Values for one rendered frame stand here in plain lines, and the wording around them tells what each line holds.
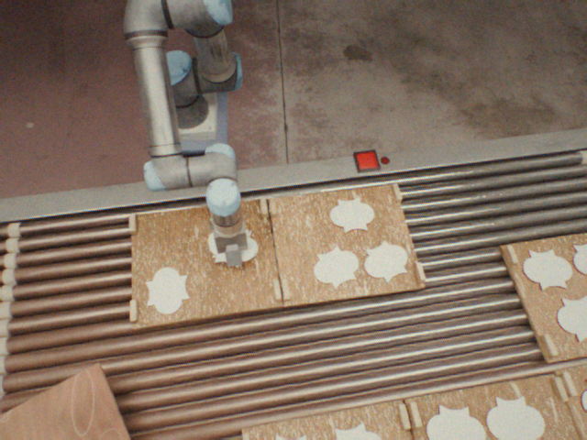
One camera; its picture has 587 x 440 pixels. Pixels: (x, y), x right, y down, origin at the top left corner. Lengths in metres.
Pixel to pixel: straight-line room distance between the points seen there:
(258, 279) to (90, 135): 1.85
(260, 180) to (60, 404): 0.83
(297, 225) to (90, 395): 0.71
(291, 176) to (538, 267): 0.80
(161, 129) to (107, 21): 2.51
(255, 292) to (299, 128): 1.64
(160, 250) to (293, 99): 1.77
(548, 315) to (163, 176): 1.11
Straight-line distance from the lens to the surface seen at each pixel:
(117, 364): 1.35
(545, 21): 4.00
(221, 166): 1.13
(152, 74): 1.15
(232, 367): 1.29
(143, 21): 1.16
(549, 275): 1.55
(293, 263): 1.35
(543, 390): 1.45
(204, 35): 1.22
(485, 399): 1.37
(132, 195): 1.54
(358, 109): 2.95
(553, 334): 1.50
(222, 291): 1.33
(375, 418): 1.28
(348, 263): 1.36
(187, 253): 1.39
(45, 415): 1.26
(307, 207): 1.44
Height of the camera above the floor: 2.19
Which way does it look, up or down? 62 degrees down
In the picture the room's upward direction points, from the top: 5 degrees clockwise
